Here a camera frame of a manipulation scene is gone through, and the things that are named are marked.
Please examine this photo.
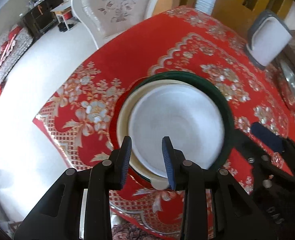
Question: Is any green plastic bowl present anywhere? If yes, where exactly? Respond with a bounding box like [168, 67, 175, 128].
[129, 71, 235, 171]

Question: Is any white plastic bowl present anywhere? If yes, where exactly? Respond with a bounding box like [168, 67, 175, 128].
[128, 84, 224, 178]

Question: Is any red plate with sticker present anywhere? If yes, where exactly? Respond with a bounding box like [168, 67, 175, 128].
[109, 77, 152, 189]

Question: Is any cream ribbed plastic bowl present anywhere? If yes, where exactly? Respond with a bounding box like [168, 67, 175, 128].
[116, 80, 191, 190]

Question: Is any steel pan with lid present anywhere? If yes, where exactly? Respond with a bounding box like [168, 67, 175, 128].
[277, 60, 295, 112]

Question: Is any red floral tablecloth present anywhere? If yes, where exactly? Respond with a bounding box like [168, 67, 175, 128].
[33, 7, 295, 239]

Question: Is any white electric kettle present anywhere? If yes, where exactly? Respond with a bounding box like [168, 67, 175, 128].
[244, 10, 292, 70]

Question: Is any red patterned sofa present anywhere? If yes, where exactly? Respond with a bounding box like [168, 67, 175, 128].
[0, 24, 33, 85]

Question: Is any dark wooden sideboard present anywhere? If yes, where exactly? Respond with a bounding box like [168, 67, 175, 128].
[22, 0, 64, 40]

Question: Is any small white side table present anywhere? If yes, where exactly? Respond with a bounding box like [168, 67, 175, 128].
[51, 1, 78, 32]

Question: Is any white ornate chair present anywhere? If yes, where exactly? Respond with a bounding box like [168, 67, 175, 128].
[71, 0, 158, 49]

